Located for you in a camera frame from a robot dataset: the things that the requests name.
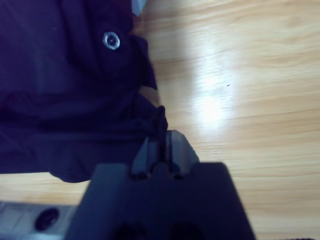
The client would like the black Unitree polo shirt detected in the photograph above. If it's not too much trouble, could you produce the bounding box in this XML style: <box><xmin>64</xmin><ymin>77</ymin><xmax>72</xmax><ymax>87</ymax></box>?
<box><xmin>0</xmin><ymin>0</ymin><xmax>169</xmax><ymax>184</ymax></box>

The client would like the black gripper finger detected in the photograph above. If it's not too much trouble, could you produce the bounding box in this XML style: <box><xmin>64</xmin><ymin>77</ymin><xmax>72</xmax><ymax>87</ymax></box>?
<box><xmin>165</xmin><ymin>129</ymin><xmax>201</xmax><ymax>179</ymax></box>
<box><xmin>131</xmin><ymin>136</ymin><xmax>162</xmax><ymax>180</ymax></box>

